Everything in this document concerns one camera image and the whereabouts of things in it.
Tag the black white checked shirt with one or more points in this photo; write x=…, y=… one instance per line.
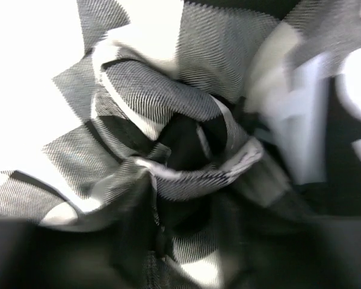
x=180, y=144

